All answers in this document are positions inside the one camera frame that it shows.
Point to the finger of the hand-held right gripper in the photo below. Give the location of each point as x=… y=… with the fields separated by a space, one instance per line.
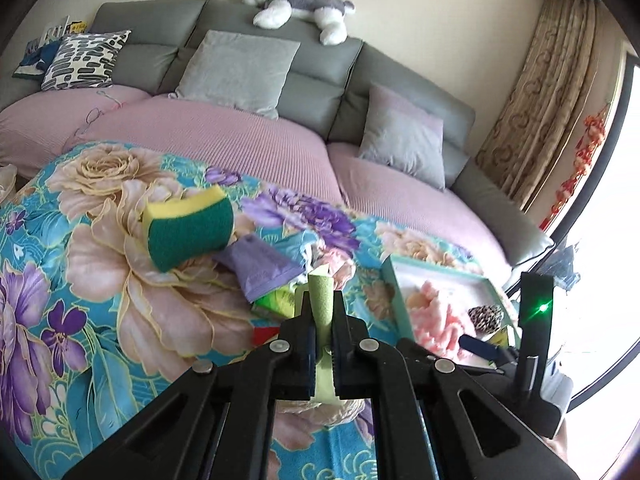
x=482 y=349

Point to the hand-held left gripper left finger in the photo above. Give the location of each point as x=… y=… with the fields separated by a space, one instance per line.
x=300 y=355

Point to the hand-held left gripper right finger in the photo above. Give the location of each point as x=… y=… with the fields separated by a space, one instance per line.
x=345 y=355

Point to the black white leopard scrunchie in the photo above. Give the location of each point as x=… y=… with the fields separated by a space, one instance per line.
x=485 y=319

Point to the red white packet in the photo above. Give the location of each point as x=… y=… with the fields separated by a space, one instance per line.
x=265 y=335

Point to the green tissue packet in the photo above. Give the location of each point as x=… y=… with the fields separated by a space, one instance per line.
x=275 y=302

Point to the pink striped fuzzy sock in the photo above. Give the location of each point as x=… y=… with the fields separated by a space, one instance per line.
x=435 y=315

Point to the green cloth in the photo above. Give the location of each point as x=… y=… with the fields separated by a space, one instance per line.
x=322 y=300

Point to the cream lace cloth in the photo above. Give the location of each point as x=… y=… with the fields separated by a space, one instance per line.
x=325 y=412

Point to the teal cardboard box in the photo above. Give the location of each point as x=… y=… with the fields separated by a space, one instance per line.
x=400 y=285

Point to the pink lace cloth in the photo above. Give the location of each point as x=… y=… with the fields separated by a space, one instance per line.
x=336 y=265

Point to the purple packet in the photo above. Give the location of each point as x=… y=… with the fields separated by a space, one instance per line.
x=260 y=270

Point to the light blue patterned cloth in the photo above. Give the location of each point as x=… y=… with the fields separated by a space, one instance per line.
x=300 y=250

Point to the yellow green sponge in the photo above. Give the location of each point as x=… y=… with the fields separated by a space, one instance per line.
x=190 y=235

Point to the clothes drying rack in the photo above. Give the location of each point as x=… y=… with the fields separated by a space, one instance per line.
x=565 y=265

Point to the pink sofa seat cover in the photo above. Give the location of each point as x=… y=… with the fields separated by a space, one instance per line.
x=415 y=210
x=225 y=135
x=40 y=120

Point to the floral printed blanket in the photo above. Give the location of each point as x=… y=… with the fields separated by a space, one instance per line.
x=100 y=310

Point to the red hanging decoration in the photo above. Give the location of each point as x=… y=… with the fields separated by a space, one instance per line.
x=590 y=135

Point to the grey and pink pillow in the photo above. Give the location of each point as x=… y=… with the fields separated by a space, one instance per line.
x=400 y=140

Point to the beige patterned curtain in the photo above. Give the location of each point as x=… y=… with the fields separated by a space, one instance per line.
x=545 y=100

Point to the plain grey pillow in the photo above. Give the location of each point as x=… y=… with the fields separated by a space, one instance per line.
x=235 y=70

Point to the grey sofa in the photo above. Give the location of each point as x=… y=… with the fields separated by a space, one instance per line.
x=320 y=60

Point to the grey white plush dog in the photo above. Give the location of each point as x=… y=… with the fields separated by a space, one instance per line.
x=295 y=0

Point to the black white patterned pillow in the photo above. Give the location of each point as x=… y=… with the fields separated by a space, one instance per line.
x=80 y=60

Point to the blue book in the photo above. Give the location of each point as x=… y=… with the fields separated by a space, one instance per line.
x=35 y=62

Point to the row of thin books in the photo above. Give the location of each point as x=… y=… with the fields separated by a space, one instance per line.
x=55 y=30

